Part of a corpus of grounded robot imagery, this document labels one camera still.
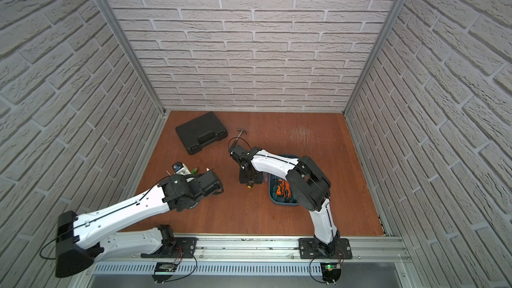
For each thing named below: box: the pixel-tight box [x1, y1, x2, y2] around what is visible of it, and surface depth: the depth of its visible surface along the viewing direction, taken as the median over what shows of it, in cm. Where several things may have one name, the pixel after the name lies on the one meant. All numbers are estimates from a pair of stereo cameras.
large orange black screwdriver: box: [284, 180, 292, 202], surface depth 87 cm
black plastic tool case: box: [175, 112, 228, 156], surface depth 105 cm
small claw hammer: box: [232, 128, 248, 149], surface depth 111 cm
